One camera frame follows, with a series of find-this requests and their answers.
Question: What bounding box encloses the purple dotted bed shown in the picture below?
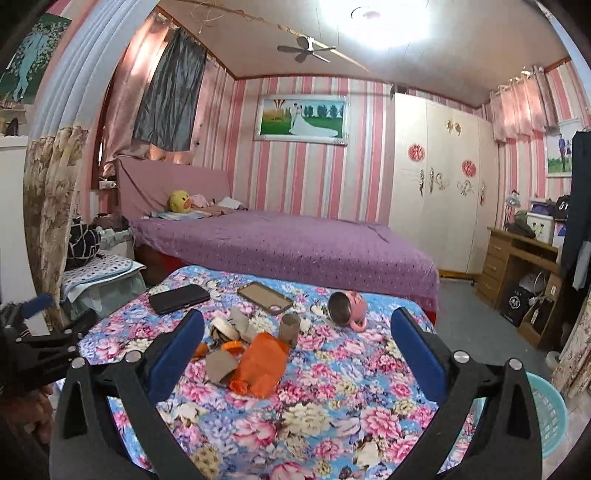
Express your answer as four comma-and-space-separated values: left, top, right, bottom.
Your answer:
130, 210, 440, 319

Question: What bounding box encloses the pink right curtain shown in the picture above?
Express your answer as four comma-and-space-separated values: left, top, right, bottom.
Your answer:
489, 66, 558, 143

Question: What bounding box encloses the pink headboard cover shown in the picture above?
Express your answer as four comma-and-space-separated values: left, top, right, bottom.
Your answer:
116, 156, 231, 221

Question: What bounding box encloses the yellow duck plush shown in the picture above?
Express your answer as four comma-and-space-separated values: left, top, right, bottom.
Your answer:
168, 190, 192, 214

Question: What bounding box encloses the brown paper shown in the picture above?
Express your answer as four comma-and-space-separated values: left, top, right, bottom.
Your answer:
205, 350, 238, 384

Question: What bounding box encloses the brown cardboard tube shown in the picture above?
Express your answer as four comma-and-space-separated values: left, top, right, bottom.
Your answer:
277, 313, 301, 347

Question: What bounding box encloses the black white patterned pillow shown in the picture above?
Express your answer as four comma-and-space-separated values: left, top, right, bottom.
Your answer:
65, 217, 100, 270

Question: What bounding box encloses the floral door curtain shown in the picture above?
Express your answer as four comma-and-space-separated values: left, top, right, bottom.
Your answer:
23, 125, 88, 329

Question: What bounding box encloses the ceiling fan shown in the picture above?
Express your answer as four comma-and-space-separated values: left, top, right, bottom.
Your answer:
276, 35, 335, 63

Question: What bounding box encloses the dotted cushioned stool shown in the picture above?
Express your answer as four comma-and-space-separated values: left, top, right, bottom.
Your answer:
60, 252, 146, 320

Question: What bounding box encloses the white tape roll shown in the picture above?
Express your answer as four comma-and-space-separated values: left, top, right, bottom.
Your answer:
209, 317, 240, 343

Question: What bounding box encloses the orange plastic bag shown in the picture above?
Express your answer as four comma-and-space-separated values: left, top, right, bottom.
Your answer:
228, 332, 290, 399

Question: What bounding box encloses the brown phone case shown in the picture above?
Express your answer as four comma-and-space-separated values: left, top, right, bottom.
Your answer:
236, 281, 294, 315

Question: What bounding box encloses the beige paper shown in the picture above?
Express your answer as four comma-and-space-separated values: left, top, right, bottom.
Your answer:
230, 306, 259, 344

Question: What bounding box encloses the small framed couple photo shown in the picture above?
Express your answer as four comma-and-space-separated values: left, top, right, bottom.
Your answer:
545, 118, 582, 178

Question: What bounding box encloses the white wardrobe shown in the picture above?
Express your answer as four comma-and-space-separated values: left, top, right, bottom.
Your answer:
389, 94, 499, 275

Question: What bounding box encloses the grey window curtain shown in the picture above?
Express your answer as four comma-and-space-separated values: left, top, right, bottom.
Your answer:
132, 28, 206, 152

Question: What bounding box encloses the floral blue pink bedsheet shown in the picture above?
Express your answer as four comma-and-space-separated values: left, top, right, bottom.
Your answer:
79, 266, 438, 479

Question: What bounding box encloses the orange bottle cap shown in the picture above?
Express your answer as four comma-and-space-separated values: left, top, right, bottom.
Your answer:
221, 341, 245, 357

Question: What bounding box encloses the pink metal mug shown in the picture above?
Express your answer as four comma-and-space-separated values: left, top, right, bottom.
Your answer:
328, 291, 368, 333

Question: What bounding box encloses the black hanging coat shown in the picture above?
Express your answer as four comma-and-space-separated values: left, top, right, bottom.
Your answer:
560, 131, 591, 278

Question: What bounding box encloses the wooden desk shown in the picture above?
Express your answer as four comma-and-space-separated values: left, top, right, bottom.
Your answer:
476, 228, 563, 350

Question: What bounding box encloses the white storage box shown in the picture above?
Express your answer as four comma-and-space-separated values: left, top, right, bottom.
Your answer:
526, 212, 554, 244

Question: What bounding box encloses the person's left hand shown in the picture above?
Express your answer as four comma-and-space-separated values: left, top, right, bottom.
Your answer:
1, 385, 54, 444

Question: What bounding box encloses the teal plastic laundry basket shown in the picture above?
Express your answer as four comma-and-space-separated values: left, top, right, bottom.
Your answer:
469, 370, 569, 458

